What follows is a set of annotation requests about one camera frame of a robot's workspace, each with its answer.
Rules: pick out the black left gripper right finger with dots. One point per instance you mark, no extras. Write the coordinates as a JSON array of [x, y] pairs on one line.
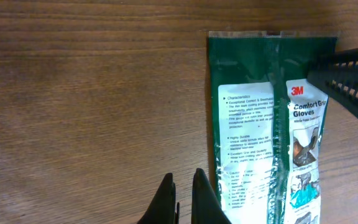
[[205, 208]]

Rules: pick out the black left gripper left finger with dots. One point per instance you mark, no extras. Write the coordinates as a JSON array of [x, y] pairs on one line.
[[163, 208]]

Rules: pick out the green 3M gloves package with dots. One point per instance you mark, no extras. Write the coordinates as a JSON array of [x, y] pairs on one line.
[[268, 123]]

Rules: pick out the dark grey plastic basket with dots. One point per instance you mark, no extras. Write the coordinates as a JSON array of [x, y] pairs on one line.
[[337, 76]]

